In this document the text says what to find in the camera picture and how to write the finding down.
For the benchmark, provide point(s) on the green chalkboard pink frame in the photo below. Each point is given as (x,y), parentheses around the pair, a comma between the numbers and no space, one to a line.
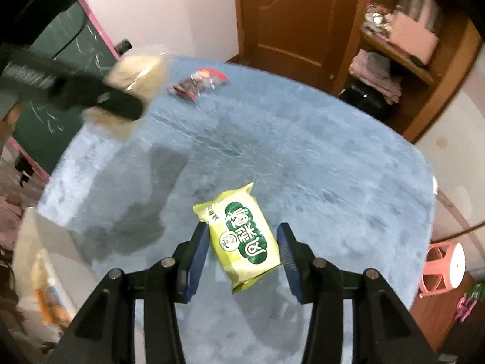
(45,128)

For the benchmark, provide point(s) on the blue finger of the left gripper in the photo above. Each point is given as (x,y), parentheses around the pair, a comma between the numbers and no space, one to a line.
(102,96)

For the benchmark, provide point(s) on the green pastry packet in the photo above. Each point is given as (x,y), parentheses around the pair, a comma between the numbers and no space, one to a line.
(239,233)

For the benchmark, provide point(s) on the pink plastic stool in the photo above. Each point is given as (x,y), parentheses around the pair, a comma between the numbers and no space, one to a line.
(443,270)

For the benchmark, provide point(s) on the orange white snack bar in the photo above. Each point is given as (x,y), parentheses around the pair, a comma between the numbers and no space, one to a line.
(46,291)

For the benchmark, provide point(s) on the pink basket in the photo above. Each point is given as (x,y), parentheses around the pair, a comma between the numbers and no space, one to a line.
(415,27)

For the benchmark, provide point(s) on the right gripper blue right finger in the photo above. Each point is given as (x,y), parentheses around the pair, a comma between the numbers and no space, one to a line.
(298,261)

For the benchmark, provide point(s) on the brown wooden corner shelf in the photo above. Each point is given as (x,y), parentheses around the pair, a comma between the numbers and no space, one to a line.
(425,90)

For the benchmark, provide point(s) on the blue plush table cloth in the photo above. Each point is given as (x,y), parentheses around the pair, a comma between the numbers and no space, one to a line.
(356,192)

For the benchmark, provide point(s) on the beige cracker block packet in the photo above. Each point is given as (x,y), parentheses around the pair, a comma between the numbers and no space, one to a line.
(140,72)

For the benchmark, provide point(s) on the white plastic tray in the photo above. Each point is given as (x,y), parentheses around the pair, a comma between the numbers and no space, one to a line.
(38,236)

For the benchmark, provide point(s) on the green bag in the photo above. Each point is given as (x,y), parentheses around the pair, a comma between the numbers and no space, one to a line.
(477,292)

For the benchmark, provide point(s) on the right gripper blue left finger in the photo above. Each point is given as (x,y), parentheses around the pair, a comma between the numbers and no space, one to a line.
(190,257)

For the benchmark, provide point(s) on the folded pink towels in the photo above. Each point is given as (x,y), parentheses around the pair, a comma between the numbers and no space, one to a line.
(373,70)

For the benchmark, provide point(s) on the red dark jerky packet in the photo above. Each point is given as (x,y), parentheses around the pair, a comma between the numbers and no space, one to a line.
(203,80)

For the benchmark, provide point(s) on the brown wooden door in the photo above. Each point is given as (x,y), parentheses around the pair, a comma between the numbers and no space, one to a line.
(304,40)

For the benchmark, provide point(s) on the pink toy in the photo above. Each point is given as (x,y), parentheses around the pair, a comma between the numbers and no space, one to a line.
(464,308)

